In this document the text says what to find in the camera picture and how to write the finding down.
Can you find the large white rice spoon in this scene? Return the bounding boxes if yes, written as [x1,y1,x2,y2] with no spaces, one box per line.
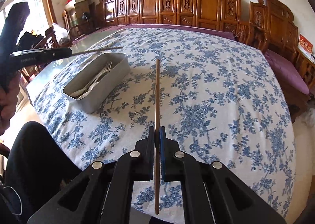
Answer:
[70,80,93,98]

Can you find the metal fork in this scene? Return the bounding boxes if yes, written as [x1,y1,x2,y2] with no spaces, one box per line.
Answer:
[94,61,112,82]

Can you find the brown wooden chopstick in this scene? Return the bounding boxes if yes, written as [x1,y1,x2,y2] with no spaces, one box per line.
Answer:
[154,59,160,215]
[71,47,123,56]

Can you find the person's left hand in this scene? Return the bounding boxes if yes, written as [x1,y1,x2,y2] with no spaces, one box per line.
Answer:
[0,72,21,135]

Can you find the wooden dining chair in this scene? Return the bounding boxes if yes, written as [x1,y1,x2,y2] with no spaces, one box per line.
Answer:
[33,26,72,49]

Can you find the black desk lamp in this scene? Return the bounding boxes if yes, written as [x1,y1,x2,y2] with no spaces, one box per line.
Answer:
[82,12,95,34]

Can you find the grey metal tray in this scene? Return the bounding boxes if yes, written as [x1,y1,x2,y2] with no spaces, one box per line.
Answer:
[62,53,130,113]

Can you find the stacked cardboard boxes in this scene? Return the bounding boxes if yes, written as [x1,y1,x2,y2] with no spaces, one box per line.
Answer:
[64,0,91,28]

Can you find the blue floral tablecloth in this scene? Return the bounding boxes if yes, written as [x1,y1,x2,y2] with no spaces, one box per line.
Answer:
[30,28,296,217]

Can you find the red greeting card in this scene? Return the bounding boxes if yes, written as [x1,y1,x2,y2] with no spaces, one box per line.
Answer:
[298,34,313,56]

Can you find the carved wooden armchair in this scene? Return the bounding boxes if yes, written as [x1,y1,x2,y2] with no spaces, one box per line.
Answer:
[235,0,310,120]

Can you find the long carved wooden sofa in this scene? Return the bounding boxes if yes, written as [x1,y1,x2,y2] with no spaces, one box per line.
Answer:
[61,0,270,53]

